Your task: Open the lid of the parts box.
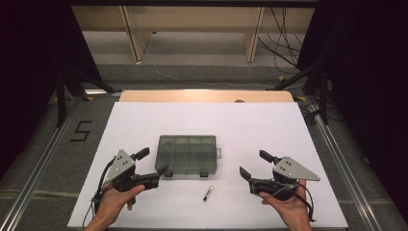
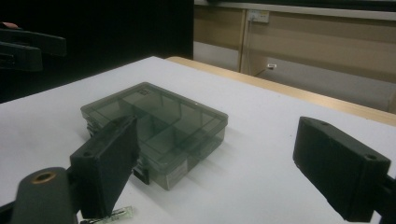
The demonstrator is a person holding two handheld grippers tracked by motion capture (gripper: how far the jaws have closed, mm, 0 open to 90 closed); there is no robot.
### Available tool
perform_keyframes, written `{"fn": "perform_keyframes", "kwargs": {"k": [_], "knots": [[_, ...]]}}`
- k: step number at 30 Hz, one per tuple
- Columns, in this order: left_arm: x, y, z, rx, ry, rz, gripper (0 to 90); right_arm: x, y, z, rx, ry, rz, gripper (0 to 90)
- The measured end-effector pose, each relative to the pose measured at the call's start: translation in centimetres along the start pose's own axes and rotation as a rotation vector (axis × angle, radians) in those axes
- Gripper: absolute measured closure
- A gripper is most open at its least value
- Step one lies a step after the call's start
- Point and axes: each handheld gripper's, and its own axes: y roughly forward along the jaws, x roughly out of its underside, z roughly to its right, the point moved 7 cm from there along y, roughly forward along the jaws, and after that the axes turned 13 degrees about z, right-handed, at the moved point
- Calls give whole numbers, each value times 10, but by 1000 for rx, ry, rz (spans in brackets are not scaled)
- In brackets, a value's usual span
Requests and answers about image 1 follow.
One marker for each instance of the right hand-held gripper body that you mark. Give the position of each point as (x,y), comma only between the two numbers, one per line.
(288,171)

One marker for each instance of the light wooden desk frame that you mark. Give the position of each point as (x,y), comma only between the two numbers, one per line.
(192,19)

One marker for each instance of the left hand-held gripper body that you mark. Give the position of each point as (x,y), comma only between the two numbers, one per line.
(123,166)

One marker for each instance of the aluminium floor rail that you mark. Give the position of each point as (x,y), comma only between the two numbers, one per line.
(346,173)
(38,173)

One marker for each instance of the person's left hand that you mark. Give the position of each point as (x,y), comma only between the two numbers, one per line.
(112,205)

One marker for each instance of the light wooden table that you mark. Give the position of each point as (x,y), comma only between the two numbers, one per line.
(198,96)

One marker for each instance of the smoky clear plastic storage box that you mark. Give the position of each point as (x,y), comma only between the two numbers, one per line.
(187,154)

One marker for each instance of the black curtain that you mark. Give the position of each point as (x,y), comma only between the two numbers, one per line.
(369,80)
(29,64)

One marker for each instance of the small white tube black cap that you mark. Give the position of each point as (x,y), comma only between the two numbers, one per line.
(209,192)

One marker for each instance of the person's right hand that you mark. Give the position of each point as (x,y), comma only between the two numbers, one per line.
(290,208)

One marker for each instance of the yellow tape piece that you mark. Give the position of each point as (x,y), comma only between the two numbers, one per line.
(301,98)
(89,98)
(281,78)

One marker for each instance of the black metal stand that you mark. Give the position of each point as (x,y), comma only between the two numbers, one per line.
(322,96)
(61,96)

